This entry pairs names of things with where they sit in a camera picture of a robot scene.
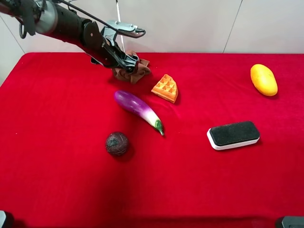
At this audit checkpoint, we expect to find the purple toy eggplant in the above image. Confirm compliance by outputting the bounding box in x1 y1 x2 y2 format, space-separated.
114 90 164 136

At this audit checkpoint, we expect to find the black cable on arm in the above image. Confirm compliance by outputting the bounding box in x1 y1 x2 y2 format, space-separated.
54 0 143 36

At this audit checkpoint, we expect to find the dark purple wrinkled ball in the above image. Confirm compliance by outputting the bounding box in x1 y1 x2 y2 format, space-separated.
105 132 129 156

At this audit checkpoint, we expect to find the orange waffle piece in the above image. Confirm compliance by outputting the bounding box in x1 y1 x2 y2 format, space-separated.
151 74 179 103

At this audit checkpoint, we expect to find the yellow orange mango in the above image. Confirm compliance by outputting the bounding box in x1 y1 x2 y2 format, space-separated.
250 64 278 96

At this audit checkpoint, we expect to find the brown cloth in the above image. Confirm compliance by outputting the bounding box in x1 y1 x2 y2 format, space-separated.
112 50 151 84

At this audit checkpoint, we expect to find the black white board eraser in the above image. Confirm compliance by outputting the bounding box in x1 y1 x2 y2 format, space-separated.
207 121 260 151

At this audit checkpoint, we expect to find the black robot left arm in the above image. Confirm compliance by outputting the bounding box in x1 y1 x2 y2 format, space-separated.
0 0 146 74

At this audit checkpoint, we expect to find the white metal pole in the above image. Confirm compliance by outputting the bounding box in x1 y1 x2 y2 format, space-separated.
115 0 125 52

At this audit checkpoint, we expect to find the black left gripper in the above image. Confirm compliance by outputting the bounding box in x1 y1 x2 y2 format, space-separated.
83 20 146 74

